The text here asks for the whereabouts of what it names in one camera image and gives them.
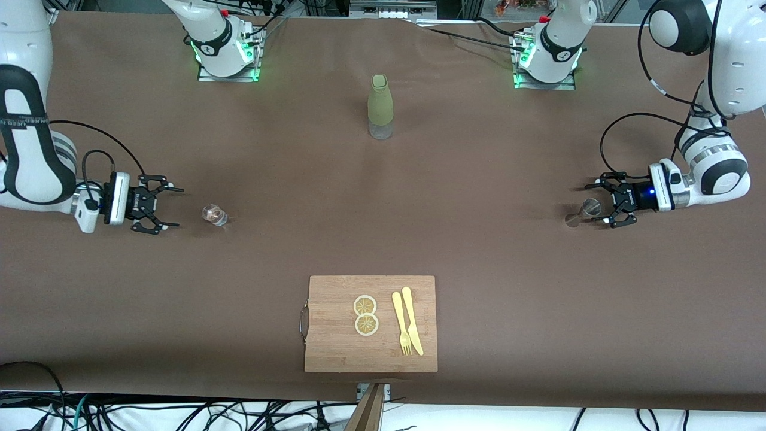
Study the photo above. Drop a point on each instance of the clear glass measuring cup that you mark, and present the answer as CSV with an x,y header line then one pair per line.
x,y
214,214

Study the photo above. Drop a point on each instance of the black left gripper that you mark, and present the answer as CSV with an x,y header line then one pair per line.
x,y
633,197

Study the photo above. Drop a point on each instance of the grey socket strip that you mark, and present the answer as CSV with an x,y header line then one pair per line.
x,y
392,9

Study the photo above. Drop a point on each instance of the lemon slice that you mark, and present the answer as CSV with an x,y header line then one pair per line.
x,y
367,325
365,305

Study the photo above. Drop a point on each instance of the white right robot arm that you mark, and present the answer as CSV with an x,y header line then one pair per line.
x,y
30,167

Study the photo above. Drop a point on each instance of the metal mounting bracket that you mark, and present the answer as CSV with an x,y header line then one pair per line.
x,y
387,390

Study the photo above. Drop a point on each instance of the yellow plastic fork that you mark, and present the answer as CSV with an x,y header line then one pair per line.
x,y
397,308

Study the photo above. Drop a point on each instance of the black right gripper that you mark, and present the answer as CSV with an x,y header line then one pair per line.
x,y
137,202

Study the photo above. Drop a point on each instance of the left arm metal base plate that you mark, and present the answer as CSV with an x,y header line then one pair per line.
x,y
547,86

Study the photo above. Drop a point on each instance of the wooden post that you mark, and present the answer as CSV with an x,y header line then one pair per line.
x,y
368,413

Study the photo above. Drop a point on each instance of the green-sleeved glass bottle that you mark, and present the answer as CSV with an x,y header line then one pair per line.
x,y
380,102

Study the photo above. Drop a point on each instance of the steel double-cone jigger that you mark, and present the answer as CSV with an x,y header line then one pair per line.
x,y
589,207

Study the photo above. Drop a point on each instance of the yellow plastic knife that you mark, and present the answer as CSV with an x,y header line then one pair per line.
x,y
409,305

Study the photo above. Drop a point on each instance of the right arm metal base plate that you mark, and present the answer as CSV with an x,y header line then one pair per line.
x,y
227,78

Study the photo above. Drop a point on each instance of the brown table cover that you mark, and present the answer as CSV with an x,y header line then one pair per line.
x,y
179,287

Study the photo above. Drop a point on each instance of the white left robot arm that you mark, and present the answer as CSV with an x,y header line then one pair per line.
x,y
724,173

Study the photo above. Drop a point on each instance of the wooden cutting board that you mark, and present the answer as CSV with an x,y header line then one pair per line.
x,y
335,335

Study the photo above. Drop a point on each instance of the orange background items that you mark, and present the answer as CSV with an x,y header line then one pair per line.
x,y
514,6

